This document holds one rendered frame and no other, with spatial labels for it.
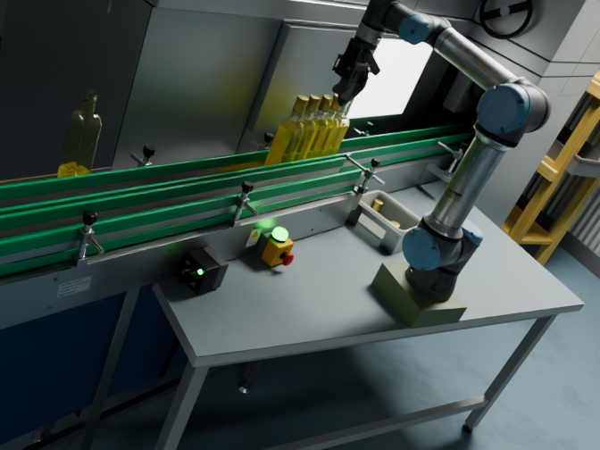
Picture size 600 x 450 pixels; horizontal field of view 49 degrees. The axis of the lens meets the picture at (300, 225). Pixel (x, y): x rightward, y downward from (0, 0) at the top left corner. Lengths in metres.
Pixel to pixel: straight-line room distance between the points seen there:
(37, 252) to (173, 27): 0.64
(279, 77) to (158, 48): 0.46
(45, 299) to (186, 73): 0.69
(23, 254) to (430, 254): 0.98
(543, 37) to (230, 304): 1.69
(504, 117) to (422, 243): 0.39
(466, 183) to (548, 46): 1.18
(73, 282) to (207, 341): 0.33
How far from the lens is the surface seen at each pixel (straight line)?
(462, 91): 3.07
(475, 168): 1.71
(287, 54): 2.00
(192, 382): 1.66
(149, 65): 1.71
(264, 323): 1.68
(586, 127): 4.00
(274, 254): 1.86
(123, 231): 1.52
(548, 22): 2.81
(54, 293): 1.48
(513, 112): 1.64
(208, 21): 1.77
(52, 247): 1.43
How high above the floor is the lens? 1.77
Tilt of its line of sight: 29 degrees down
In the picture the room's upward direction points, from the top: 24 degrees clockwise
